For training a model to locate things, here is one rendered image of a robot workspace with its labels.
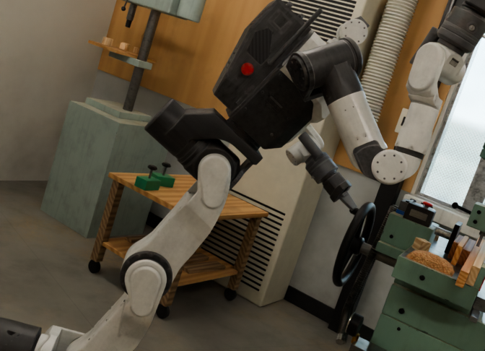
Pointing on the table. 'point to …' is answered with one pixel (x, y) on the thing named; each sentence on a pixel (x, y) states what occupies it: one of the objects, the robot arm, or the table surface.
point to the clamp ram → (449, 235)
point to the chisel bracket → (478, 218)
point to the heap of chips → (431, 261)
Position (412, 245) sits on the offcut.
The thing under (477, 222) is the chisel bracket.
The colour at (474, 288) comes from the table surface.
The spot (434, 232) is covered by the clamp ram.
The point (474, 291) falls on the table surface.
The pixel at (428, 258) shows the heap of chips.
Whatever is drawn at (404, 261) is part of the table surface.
